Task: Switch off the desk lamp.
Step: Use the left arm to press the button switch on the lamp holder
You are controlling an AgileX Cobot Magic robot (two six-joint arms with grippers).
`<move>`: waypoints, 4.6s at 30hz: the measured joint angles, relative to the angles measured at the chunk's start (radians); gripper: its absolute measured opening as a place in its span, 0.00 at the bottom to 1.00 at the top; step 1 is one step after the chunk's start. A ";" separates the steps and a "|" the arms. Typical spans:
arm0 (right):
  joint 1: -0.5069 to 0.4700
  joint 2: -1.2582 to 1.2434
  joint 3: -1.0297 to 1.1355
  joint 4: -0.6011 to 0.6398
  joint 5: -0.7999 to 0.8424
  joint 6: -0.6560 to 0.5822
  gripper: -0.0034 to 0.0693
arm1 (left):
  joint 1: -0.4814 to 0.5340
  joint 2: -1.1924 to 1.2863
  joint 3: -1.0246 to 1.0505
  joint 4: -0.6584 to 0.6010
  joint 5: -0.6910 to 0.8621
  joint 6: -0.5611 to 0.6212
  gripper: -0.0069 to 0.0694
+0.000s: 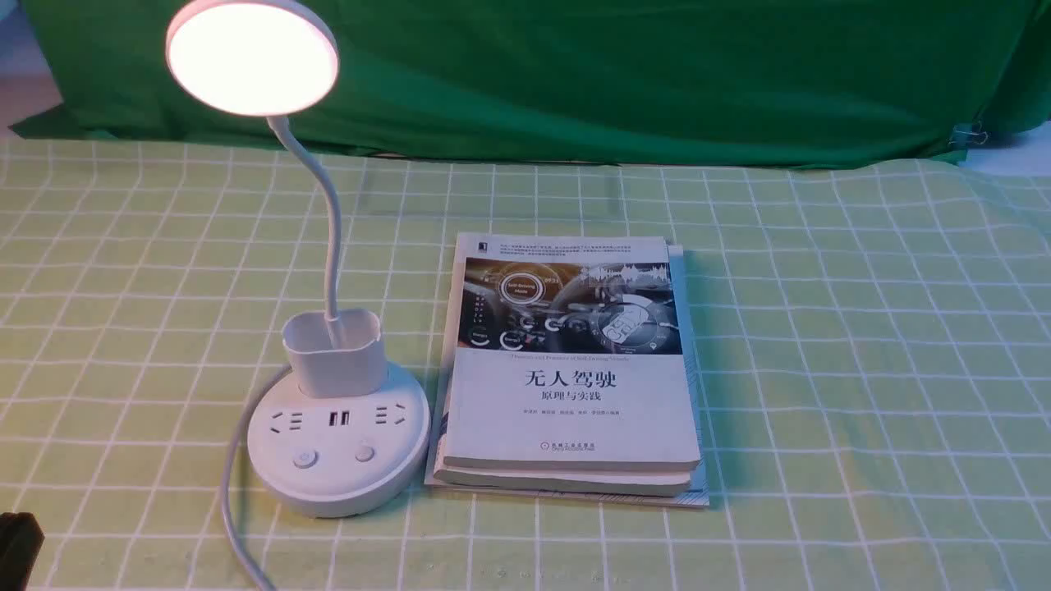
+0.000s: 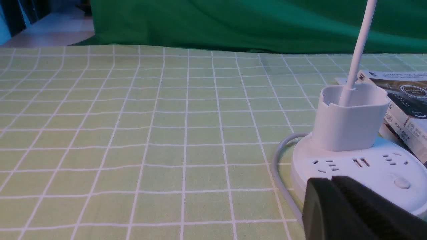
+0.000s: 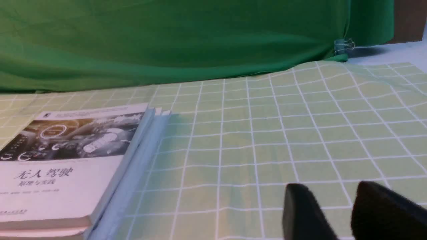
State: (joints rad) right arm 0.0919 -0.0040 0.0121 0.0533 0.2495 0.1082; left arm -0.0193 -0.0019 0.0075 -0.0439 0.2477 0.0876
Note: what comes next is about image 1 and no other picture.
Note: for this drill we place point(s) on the bottom thin book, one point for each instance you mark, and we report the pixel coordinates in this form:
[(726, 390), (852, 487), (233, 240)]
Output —
[(698, 460)]

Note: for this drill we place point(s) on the metal binder clip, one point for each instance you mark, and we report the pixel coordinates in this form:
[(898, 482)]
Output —
[(967, 135)]

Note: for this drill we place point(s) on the green backdrop cloth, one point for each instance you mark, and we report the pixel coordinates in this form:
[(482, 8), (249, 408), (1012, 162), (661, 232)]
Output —
[(797, 84)]

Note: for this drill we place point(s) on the white desk lamp with sockets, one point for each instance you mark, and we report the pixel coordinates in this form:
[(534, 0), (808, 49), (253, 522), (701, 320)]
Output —
[(345, 429)]

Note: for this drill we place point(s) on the top self-driving textbook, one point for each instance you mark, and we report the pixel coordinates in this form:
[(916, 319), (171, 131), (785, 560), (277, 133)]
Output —
[(566, 394)]

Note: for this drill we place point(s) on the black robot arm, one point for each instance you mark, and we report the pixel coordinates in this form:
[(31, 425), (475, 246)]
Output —
[(21, 542)]

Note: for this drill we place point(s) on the green checkered tablecloth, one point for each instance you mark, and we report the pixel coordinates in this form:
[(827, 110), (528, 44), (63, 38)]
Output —
[(873, 356)]

